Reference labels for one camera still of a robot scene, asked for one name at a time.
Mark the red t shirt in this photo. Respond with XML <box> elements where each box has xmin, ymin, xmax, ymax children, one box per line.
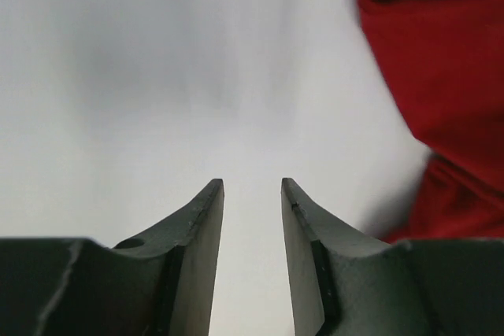
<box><xmin>357</xmin><ymin>0</ymin><xmax>503</xmax><ymax>242</ymax></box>

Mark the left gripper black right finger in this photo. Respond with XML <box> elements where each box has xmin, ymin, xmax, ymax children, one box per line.
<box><xmin>281</xmin><ymin>178</ymin><xmax>503</xmax><ymax>336</ymax></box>

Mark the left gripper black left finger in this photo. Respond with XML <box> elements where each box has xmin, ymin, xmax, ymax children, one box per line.
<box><xmin>1</xmin><ymin>179</ymin><xmax>224</xmax><ymax>335</ymax></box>

